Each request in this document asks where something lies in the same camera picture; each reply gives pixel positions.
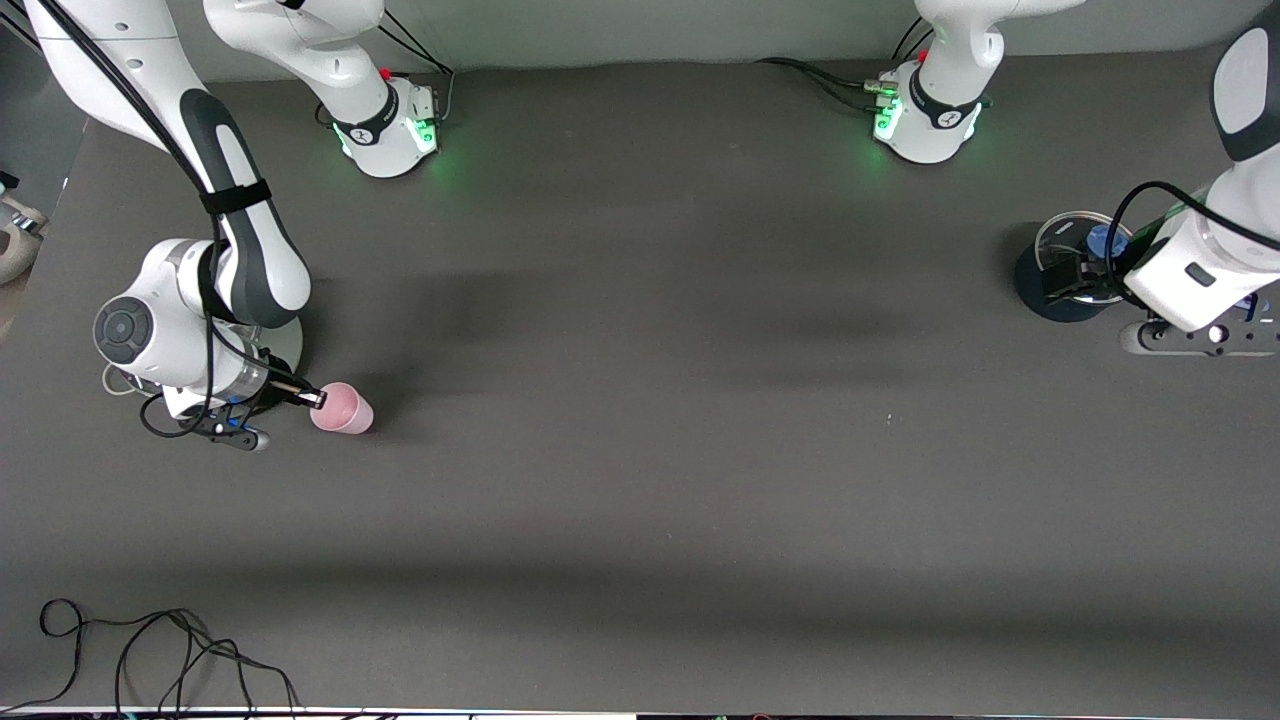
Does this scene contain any pink plastic cup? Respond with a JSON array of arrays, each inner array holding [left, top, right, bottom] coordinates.
[[309, 381, 376, 437]]

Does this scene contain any thin black left base cable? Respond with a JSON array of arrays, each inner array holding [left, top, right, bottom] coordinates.
[[892, 10, 937, 63]]

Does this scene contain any thin black tangled cable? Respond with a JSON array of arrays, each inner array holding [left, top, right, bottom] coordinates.
[[0, 597, 302, 720]]

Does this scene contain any glass saucepan lid blue knob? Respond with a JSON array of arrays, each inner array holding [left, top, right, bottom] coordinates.
[[1034, 209, 1137, 301]]

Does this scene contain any thick black left base cable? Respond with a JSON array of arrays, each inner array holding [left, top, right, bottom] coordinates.
[[755, 56, 886, 103]]

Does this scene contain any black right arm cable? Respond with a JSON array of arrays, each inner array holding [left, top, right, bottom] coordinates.
[[35, 0, 323, 441]]

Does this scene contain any white stockpot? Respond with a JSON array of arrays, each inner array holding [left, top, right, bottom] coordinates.
[[100, 316, 305, 397]]

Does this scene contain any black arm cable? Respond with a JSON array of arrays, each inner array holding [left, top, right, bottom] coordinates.
[[1100, 180, 1280, 311], [35, 0, 323, 441]]

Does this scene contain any beige object beside table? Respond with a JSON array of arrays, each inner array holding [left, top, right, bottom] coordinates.
[[0, 170, 49, 286]]

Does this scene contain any black right base cable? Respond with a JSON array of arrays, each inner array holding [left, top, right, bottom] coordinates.
[[315, 8, 457, 129]]

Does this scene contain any dark blue saucepan blue handle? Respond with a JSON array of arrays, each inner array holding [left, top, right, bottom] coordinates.
[[1013, 210, 1137, 324]]

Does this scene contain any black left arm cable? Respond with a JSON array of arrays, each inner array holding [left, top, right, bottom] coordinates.
[[1100, 180, 1280, 311]]

